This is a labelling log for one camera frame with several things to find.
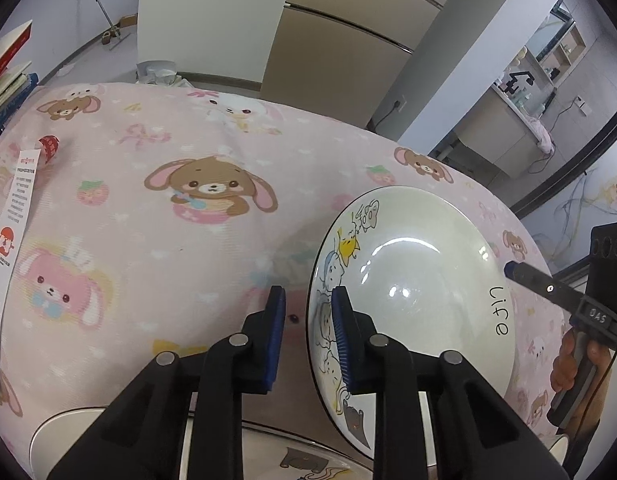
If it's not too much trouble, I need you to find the Life cartoon plate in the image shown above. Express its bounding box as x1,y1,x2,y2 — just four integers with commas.
306,186,515,457

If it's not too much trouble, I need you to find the white ribbed black-rim bowl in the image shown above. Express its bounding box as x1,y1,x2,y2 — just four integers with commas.
28,408,104,480

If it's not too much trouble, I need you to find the person's right hand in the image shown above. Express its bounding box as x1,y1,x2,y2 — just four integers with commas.
550,331,617,406

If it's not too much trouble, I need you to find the pink towel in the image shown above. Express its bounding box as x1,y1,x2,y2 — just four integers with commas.
526,117,555,155

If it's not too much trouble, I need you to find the bathroom vanity cabinet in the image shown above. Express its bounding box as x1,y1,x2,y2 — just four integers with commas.
433,84,555,179

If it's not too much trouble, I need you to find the black faucet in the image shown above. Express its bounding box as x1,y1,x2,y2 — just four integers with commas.
502,70,535,96

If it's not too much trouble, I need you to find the pink cartoon tablecloth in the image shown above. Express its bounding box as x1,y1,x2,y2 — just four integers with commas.
0,84,545,471

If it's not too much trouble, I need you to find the bathroom mirror shelf cabinet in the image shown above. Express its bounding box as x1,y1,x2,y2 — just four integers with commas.
525,0,587,87

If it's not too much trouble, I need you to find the paper leaflet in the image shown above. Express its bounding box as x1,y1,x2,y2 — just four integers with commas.
0,136,60,340

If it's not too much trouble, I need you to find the gold three-door refrigerator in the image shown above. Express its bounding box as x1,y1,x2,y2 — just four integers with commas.
261,0,447,128

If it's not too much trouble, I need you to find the stack of books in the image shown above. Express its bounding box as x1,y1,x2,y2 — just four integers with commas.
0,62,38,133

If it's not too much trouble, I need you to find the mop with metal pole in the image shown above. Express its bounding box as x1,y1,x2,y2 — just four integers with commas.
95,0,128,51

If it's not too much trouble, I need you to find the red white open box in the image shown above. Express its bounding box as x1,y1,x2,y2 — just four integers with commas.
0,20,33,76

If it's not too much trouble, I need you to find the black door frame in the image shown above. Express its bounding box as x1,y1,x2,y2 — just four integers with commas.
510,114,617,219

